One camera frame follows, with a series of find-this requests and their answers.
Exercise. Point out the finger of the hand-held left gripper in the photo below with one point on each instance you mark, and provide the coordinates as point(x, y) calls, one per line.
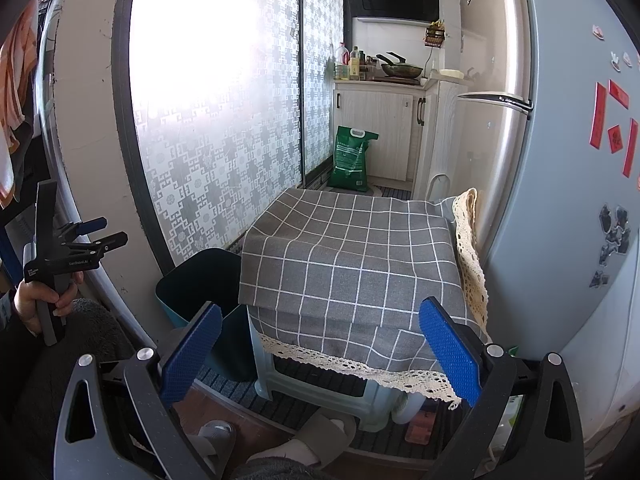
point(92, 224)
point(112, 240)

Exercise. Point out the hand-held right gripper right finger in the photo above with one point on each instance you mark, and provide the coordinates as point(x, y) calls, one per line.
point(450, 350)

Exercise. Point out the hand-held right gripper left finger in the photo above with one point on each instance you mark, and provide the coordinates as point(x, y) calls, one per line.
point(192, 355)

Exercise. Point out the dark teal waste bin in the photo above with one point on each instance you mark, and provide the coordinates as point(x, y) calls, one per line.
point(200, 275)

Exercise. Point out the person's left forearm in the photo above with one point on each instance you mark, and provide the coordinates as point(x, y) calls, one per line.
point(6, 310)

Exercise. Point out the person's left hand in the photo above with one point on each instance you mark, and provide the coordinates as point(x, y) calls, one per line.
point(27, 300)

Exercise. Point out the small red brown box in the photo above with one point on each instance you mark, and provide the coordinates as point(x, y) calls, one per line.
point(420, 427)

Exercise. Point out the person's left leg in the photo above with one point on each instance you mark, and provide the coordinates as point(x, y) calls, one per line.
point(100, 330)

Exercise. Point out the green white plastic bag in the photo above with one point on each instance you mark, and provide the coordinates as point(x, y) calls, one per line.
point(507, 425)

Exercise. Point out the grey slipper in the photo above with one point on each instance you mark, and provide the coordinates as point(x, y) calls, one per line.
point(330, 425)
point(220, 447)

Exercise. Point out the dark striped floor mat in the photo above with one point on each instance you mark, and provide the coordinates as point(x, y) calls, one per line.
point(320, 375)

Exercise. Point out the foot in slipper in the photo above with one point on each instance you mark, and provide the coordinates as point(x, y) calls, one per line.
point(280, 452)

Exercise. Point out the orange white striped cloth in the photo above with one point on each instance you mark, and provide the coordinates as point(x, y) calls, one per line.
point(15, 85)

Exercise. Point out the frosted patterned sliding door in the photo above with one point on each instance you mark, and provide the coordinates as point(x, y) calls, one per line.
point(320, 85)
point(210, 135)

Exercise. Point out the grey oval floor mat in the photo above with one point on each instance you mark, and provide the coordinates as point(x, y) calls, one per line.
point(374, 190)

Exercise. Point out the dark figure magnet cluster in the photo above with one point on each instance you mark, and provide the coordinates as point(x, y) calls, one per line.
point(612, 232)

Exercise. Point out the green rice bag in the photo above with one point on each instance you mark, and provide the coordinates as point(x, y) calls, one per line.
point(350, 160)

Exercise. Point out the silver refrigerator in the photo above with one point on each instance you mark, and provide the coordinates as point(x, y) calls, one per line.
point(550, 160)

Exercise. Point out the white single-door cabinet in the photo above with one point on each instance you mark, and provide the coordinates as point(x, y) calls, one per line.
point(380, 130)

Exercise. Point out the red paper decal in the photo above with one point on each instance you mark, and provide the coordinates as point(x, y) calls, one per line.
point(616, 135)

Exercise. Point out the flat dark cooktop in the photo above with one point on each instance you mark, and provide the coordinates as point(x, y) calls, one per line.
point(397, 80)

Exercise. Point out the white round dish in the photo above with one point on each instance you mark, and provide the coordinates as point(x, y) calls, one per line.
point(454, 74)

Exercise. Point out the clear bottle red cap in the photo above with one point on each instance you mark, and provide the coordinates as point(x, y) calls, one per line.
point(343, 65)

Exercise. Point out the dark sauce bottle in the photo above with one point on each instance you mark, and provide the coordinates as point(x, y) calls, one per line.
point(370, 70)

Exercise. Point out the yellow oil bottle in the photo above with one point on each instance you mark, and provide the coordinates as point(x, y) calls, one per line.
point(355, 67)

